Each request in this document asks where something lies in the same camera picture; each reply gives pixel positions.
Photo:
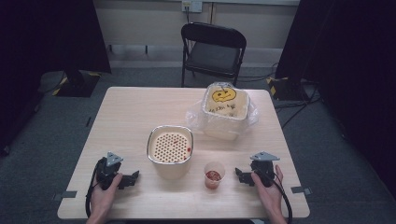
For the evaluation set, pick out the white wall outlet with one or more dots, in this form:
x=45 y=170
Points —
x=191 y=5

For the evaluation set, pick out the grey tape strip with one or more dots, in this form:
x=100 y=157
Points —
x=66 y=195
x=301 y=190

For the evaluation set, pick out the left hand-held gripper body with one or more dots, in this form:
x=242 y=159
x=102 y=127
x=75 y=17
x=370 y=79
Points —
x=107 y=174

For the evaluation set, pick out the dark curtain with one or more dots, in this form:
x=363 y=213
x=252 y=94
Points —
x=348 y=62

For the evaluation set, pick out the cream bin with perforated strainer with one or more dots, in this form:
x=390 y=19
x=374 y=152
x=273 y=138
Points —
x=170 y=149

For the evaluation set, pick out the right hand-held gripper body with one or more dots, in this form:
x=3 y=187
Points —
x=264 y=169

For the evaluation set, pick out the person's left hand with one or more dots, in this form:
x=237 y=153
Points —
x=104 y=199

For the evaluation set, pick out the white bin with plastic liner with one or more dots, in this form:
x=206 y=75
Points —
x=224 y=121

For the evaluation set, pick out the black stand base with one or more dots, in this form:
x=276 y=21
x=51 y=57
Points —
x=77 y=85
x=288 y=88

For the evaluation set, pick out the person's right hand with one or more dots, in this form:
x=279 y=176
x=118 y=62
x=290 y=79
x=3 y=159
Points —
x=270 y=196

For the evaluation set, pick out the clear plastic cup red scraps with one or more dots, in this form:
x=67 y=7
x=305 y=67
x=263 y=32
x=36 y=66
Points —
x=214 y=177

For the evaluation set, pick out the black folding chair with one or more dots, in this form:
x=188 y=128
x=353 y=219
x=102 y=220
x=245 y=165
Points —
x=214 y=56

